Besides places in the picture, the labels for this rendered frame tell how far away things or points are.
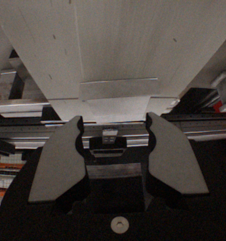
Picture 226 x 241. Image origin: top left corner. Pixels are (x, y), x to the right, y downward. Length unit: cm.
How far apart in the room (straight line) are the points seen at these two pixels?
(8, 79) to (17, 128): 29
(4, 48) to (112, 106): 24
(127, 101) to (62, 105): 9
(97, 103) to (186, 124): 48
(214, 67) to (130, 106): 27
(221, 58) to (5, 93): 48
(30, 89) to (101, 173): 21
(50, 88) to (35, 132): 41
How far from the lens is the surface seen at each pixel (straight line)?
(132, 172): 27
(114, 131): 32
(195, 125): 64
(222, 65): 43
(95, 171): 26
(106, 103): 20
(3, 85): 36
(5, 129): 64
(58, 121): 28
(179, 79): 18
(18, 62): 31
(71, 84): 17
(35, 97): 30
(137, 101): 20
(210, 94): 65
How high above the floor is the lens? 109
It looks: 21 degrees down
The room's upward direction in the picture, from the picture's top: 177 degrees clockwise
